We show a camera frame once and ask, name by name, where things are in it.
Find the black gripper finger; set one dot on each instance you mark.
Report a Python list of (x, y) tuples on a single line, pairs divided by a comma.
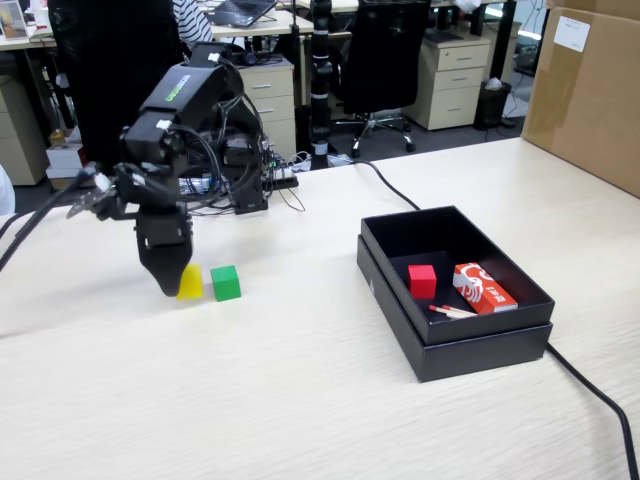
[(165, 250)]

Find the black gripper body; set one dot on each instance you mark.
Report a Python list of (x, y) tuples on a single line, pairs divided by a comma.
[(150, 187)]

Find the yellow wooden cube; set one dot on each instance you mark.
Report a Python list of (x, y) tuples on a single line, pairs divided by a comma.
[(193, 286)]

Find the green wooden cube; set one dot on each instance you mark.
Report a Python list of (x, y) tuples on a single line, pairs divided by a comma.
[(225, 284)]

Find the red wooden cube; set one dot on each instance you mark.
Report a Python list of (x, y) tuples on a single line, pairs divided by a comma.
[(421, 282)]

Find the white cardboard box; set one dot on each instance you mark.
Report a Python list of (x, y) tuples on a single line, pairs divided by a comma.
[(62, 157)]

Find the black cardboard box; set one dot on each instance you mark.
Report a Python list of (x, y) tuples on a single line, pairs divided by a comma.
[(425, 240)]

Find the black open box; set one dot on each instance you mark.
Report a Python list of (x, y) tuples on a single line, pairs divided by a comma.
[(480, 357)]

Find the large brown cardboard box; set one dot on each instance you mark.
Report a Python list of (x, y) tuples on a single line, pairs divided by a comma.
[(590, 110)]

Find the large black office chair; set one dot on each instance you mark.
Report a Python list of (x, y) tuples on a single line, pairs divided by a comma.
[(110, 65)]

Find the beige side cabinet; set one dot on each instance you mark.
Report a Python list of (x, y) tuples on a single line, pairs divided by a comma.
[(20, 140)]

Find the black headphones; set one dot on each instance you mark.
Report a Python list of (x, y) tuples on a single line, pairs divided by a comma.
[(246, 56)]

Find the person in striped shirt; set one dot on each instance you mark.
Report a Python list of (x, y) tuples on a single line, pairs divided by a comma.
[(192, 22)]

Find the black segmented pole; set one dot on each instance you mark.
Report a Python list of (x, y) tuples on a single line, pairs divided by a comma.
[(321, 100)]

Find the light wood office desk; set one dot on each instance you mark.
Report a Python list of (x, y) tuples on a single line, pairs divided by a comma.
[(270, 30)]

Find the black laptop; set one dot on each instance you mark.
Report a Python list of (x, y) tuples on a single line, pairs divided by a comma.
[(240, 11)]

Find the red white carton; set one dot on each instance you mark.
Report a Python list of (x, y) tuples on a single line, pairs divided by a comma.
[(39, 15)]

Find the black mesh office chair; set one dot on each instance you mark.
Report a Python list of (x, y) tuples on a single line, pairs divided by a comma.
[(382, 50)]

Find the red tipped wooden match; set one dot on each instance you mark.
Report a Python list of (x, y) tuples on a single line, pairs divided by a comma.
[(462, 313), (440, 310)]

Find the beige three drawer cabinet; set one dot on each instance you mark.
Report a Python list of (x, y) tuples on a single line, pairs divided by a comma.
[(450, 105)]

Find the orange white matchbox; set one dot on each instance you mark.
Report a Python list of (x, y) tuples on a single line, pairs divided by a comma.
[(482, 290)]

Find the black trash bin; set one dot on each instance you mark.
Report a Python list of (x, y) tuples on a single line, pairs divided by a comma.
[(492, 107)]

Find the black legged desk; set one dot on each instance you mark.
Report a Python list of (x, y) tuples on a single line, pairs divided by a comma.
[(505, 35)]

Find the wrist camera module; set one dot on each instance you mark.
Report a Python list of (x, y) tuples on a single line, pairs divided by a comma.
[(100, 200)]

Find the clear photo frame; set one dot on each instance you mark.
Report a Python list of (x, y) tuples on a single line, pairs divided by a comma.
[(14, 22)]

